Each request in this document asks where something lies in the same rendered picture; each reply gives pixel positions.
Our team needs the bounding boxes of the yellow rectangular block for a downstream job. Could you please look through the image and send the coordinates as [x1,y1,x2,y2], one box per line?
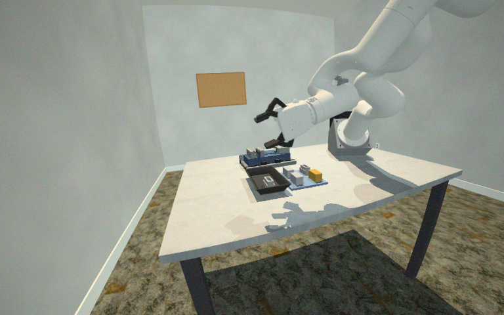
[308,169,322,182]

